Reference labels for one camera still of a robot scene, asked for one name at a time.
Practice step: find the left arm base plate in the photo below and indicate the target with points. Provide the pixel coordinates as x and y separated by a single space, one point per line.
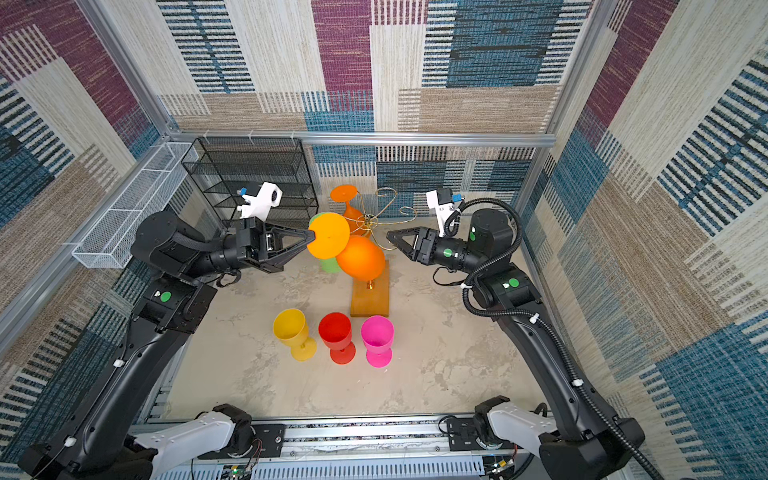
259 440

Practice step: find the aluminium front rail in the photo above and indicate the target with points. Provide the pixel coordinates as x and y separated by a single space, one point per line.
387 447

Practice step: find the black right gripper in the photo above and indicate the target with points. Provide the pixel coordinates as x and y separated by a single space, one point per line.
423 247

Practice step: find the pink wine glass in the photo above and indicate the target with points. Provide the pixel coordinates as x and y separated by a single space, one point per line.
377 334

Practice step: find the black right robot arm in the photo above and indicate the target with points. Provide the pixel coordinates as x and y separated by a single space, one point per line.
588 439

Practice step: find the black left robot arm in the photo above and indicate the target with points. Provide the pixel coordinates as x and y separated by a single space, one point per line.
95 442

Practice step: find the gold wire glass rack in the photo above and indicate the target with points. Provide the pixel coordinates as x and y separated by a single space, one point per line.
367 223

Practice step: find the yellow wine glass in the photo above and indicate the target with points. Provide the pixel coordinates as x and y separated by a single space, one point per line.
290 327

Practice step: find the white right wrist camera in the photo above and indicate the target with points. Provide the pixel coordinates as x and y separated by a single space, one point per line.
444 204

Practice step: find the orange wooden rack base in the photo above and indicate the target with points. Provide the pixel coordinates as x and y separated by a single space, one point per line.
371 298

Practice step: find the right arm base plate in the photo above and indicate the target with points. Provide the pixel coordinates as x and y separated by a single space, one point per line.
462 435

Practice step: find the black mesh shelf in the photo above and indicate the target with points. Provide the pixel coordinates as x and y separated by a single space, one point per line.
225 168

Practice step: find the green wine glass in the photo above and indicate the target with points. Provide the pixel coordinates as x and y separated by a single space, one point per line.
327 265

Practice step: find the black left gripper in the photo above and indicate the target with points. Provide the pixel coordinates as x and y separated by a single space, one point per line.
251 247

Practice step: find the red wine glass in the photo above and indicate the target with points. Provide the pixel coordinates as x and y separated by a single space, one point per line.
335 330

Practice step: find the orange wine glass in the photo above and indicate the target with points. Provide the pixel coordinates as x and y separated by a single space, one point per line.
355 255
354 217

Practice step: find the white mesh wall basket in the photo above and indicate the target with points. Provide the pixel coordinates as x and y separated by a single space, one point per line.
107 245

